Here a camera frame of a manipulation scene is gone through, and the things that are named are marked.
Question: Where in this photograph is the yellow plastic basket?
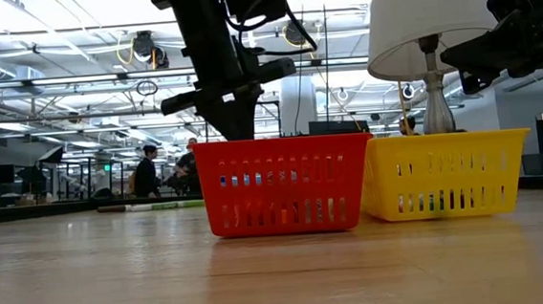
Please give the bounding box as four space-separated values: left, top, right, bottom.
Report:
357 126 537 226

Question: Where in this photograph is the black hanging cable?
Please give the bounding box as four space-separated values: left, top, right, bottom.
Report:
318 0 337 136

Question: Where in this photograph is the black equipment box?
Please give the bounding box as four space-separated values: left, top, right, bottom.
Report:
307 117 371 138

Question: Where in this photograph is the yellow hanging cable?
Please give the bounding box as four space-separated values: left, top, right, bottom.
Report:
396 80 411 137

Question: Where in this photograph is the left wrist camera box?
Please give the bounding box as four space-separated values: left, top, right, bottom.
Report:
220 0 292 27

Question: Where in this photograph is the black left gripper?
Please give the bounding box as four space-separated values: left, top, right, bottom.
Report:
155 34 303 147

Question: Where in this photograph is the white shade table lamp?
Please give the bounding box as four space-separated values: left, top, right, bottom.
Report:
362 0 506 140

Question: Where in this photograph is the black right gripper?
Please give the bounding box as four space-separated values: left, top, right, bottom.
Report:
436 0 543 97

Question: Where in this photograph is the red plastic basket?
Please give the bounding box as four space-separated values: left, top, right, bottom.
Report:
191 130 381 243

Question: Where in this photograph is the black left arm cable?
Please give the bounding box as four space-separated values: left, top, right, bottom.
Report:
221 0 319 61

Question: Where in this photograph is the person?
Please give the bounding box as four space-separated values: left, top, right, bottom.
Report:
172 136 204 197
397 115 421 139
130 142 163 200

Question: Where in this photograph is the thin green marker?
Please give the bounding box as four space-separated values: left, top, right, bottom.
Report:
128 198 206 213

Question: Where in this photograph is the black background rig frame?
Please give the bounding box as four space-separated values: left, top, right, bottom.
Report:
256 98 284 141

